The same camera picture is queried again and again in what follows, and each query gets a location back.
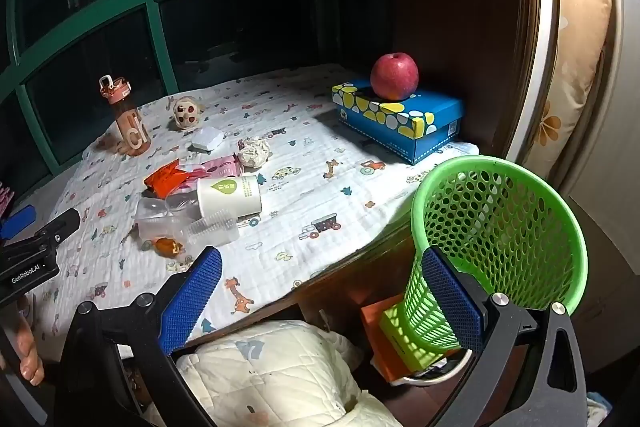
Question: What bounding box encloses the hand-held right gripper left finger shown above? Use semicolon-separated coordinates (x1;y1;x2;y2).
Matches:
59;246;223;427

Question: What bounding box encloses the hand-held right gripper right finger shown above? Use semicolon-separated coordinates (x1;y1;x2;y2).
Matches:
421;247;588;427

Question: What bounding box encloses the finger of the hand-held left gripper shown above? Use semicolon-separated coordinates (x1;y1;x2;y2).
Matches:
22;208;82;253
0;205;37;240

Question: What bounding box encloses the orange candy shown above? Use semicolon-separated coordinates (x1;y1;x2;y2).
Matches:
152;237;186;255

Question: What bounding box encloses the green plastic mesh basket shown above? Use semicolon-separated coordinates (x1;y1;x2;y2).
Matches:
400;155;589;353

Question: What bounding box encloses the clear plastic tray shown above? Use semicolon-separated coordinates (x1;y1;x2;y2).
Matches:
135;194;201;240

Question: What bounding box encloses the white paper cup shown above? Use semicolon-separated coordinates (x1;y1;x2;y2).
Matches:
196;175;263;220

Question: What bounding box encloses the orange snack wrapper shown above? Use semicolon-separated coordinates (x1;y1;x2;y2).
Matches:
144;159;193;198

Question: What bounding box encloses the pink snack wrapper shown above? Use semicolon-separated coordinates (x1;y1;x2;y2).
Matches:
182;154;246;188

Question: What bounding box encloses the paper ball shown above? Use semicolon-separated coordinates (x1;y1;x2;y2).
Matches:
236;136;271;168

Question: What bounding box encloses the white tissue packet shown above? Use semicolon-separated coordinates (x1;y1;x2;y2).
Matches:
187;127;226;154

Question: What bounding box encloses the person's left hand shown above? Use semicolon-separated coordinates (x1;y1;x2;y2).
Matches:
15;294;47;386

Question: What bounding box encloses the green box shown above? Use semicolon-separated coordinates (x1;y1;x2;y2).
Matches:
378;307;461;370

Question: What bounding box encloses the orange box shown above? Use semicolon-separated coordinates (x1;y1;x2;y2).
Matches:
360;294;436;383

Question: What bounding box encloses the white quilted jacket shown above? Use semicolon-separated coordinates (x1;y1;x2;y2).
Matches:
142;319;401;427

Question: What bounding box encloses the pink water bottle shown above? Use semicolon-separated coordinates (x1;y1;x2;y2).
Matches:
98;75;150;156

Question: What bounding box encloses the printed white blanket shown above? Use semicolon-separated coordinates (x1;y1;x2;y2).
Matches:
30;63;481;353

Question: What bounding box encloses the small beige plush toy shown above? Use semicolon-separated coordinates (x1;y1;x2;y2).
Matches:
170;96;205;131

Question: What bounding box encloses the blue spotted cardboard box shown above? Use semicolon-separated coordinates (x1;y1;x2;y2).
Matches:
332;79;465;166

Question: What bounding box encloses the red apple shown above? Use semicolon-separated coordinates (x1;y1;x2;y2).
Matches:
370;52;420;102

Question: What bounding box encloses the floral beige pillow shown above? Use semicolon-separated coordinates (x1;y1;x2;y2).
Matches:
510;0;613;172

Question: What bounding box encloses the brown wooden board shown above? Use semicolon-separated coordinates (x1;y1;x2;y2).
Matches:
390;0;546;158

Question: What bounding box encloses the silver metal ring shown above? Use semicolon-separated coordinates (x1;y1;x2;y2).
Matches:
400;352;473;388

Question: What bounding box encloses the green window frame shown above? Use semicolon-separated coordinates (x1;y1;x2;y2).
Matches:
0;0;396;178

